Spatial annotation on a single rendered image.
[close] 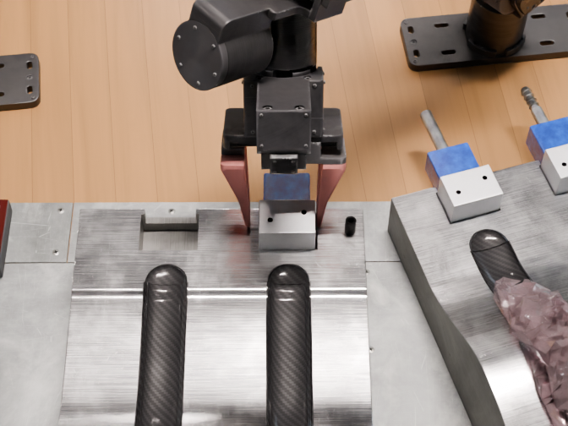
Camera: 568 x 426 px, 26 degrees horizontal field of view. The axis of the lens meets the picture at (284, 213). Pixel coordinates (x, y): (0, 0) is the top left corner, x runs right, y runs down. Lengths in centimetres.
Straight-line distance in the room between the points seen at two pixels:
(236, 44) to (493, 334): 34
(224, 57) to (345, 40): 44
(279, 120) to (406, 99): 40
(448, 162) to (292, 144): 27
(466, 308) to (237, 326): 21
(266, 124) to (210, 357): 22
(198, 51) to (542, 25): 54
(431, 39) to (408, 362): 40
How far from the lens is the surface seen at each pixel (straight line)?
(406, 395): 114
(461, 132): 131
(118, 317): 108
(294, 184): 113
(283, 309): 108
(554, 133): 124
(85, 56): 138
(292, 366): 106
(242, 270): 109
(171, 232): 115
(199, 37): 97
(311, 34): 103
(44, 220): 125
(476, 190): 116
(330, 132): 105
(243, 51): 97
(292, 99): 98
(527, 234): 118
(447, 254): 115
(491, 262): 116
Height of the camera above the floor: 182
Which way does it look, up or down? 56 degrees down
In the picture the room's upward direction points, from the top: straight up
